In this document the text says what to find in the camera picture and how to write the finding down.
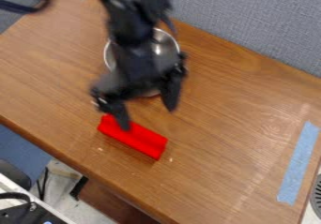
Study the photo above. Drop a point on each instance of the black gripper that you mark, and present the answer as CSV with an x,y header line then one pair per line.
x,y
135,62

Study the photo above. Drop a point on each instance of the red rectangular block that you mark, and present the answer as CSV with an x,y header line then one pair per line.
x,y
138,138

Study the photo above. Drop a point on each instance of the silver metal pot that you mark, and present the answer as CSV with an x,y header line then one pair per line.
x,y
164,54

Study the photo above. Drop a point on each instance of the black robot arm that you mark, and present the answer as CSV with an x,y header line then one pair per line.
x,y
132,18

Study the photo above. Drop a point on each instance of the black chair base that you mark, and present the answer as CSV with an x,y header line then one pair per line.
x,y
17,177

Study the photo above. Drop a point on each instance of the blue tape strip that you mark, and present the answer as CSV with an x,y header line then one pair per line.
x,y
300,159

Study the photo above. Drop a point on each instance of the grey round vent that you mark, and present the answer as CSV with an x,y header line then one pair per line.
x,y
316,196

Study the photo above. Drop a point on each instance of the black device with cable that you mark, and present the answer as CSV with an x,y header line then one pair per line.
x,y
27,213

